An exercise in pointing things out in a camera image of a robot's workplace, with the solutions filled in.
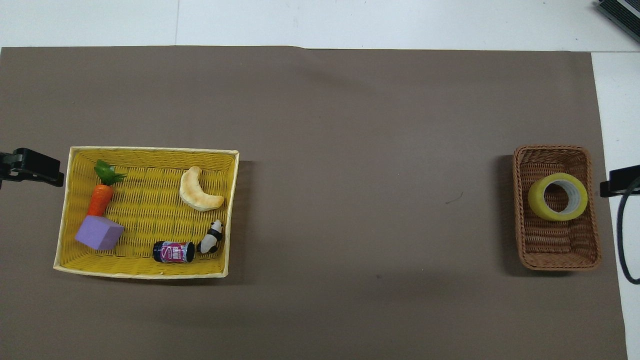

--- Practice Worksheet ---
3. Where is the black cable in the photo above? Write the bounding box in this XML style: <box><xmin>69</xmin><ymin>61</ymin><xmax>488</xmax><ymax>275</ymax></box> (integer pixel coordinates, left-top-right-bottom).
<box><xmin>616</xmin><ymin>176</ymin><xmax>640</xmax><ymax>285</ymax></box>

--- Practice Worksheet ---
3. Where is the purple cube block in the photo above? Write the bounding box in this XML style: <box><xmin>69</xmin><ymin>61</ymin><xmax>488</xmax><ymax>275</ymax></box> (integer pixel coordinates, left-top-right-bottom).
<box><xmin>75</xmin><ymin>215</ymin><xmax>125</xmax><ymax>251</ymax></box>

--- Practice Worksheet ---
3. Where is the crescent-shaped toy bread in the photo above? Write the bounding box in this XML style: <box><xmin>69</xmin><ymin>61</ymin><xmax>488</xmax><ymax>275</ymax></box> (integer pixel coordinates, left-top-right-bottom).
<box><xmin>179</xmin><ymin>166</ymin><xmax>225</xmax><ymax>212</ymax></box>

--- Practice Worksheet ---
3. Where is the yellow woven rectangular basket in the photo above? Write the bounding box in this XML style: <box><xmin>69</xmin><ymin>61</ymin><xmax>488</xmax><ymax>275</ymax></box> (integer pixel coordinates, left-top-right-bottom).
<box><xmin>53</xmin><ymin>146</ymin><xmax>240</xmax><ymax>280</ymax></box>

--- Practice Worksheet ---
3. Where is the brown wicker basket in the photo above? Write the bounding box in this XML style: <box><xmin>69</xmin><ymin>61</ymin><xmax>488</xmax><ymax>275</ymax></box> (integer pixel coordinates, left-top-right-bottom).
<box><xmin>512</xmin><ymin>145</ymin><xmax>602</xmax><ymax>272</ymax></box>

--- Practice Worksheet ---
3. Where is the small panda figurine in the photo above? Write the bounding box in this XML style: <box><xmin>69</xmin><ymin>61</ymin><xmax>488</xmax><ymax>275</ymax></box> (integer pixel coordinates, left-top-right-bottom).
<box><xmin>197</xmin><ymin>219</ymin><xmax>224</xmax><ymax>255</ymax></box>

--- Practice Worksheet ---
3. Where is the small black can pink label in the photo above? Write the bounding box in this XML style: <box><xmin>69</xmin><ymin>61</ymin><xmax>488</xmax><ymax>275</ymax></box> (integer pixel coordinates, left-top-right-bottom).
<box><xmin>152</xmin><ymin>240</ymin><xmax>196</xmax><ymax>264</ymax></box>

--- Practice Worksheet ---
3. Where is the yellow-green tape roll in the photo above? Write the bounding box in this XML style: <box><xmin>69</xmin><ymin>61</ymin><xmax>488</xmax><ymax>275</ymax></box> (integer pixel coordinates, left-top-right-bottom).
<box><xmin>528</xmin><ymin>172</ymin><xmax>589</xmax><ymax>222</ymax></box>

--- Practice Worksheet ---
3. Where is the black stand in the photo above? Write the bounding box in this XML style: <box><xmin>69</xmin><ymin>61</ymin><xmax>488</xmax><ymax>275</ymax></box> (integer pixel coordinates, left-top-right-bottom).
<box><xmin>597</xmin><ymin>0</ymin><xmax>640</xmax><ymax>44</ymax></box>

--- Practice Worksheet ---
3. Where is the orange toy carrot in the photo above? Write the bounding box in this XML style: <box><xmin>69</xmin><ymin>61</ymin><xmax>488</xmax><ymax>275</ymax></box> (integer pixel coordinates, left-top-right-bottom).
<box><xmin>87</xmin><ymin>159</ymin><xmax>128</xmax><ymax>217</ymax></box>

